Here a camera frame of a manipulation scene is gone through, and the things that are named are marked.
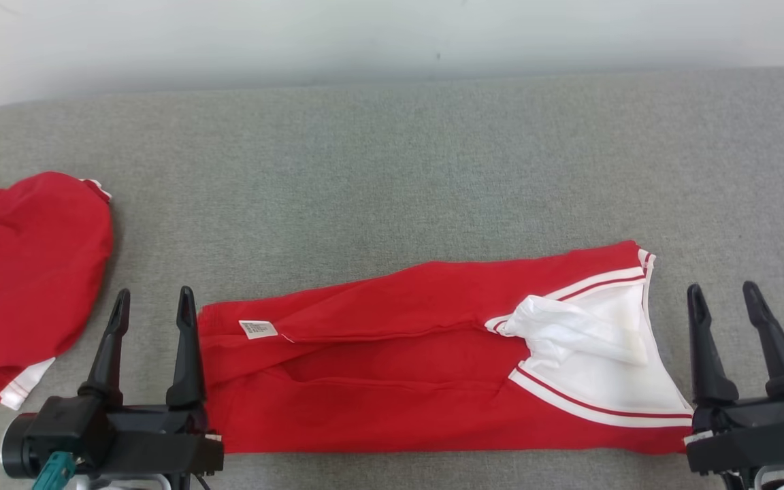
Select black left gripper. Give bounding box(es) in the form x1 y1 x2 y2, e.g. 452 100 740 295
78 286 225 477

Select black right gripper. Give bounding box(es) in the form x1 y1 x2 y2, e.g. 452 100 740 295
683 280 784 474

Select red shorts with white hems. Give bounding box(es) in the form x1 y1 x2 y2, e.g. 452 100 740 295
0 171 115 411

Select red and white long trousers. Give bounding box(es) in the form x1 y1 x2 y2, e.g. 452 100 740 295
196 240 696 455

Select teal plug left camera cable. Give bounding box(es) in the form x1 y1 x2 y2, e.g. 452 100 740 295
31 451 77 490

